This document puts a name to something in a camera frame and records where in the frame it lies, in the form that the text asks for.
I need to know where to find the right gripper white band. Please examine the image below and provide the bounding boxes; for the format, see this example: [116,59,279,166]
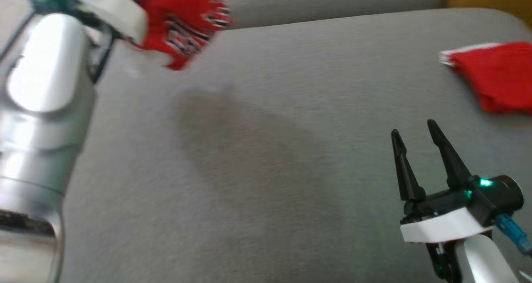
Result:
[391,119,494,283]

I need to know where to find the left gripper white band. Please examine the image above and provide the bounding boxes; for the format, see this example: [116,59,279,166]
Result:
[69,0,148,84]

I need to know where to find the red white printed jersey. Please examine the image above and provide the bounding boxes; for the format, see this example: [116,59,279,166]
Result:
[132,0,233,71]

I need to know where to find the red shorts white trim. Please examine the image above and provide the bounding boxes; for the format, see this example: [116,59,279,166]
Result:
[438,42,532,116]

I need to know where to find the mustard yellow pillow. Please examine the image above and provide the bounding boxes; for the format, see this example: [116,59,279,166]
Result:
[443,0,532,27]

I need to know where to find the grey sofa back cushion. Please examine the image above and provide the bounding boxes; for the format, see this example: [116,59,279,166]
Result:
[214,0,444,29]

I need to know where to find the right blue-plug black cable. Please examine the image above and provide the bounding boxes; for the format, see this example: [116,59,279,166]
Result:
[495,214,532,256]

